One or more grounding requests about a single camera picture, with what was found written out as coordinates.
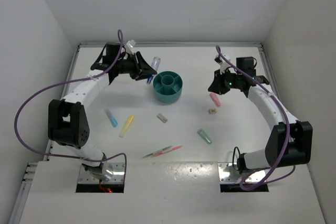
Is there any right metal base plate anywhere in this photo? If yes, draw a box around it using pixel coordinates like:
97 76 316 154
217 162 266 185

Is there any blue highlighter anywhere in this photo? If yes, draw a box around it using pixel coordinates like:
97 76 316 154
104 109 118 127

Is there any clear blue glue stick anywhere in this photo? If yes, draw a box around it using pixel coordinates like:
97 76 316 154
146 57 161 84

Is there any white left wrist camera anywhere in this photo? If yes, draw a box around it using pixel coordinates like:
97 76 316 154
124 40 136 54

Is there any pink pen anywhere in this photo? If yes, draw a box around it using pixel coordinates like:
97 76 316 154
153 145 183 157

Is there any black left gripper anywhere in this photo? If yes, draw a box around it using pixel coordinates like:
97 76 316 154
114 51 156 80

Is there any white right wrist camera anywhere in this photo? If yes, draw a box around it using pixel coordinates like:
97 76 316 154
214 55 231 74

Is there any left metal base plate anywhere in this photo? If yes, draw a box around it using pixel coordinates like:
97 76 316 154
78 162 125 185

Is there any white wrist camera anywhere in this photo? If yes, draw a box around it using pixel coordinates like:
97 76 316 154
214 55 231 74
124 40 136 54

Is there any teal round divided organizer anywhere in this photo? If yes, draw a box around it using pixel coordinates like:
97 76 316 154
152 71 183 104

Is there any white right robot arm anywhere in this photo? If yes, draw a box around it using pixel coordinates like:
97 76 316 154
208 56 313 173

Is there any yellow highlighter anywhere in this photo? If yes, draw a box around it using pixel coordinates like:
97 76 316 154
119 115 134 138

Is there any small beige eraser right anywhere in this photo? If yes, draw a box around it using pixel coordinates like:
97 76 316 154
208 109 217 114

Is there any green highlighter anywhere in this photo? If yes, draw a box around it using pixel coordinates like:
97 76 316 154
197 129 212 144

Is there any beige eraser near centre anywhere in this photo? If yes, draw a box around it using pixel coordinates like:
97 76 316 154
157 113 167 123

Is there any metal base plate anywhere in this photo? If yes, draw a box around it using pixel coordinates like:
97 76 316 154
217 162 266 185
78 162 125 185

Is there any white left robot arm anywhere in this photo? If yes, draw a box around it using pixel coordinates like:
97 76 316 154
48 44 157 176

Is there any pink highlighter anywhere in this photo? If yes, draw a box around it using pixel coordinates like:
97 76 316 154
209 93 221 107

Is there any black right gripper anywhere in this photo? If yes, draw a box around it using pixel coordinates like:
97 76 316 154
208 67 242 95

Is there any green pen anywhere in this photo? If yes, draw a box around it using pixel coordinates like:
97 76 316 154
141 145 173 159

